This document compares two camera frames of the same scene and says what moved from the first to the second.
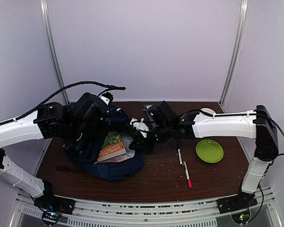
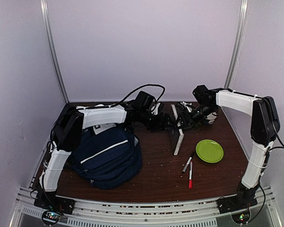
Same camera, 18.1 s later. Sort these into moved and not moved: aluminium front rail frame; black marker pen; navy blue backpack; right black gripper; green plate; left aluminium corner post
Moved: navy blue backpack; right black gripper; black marker pen
Not moved: green plate; left aluminium corner post; aluminium front rail frame
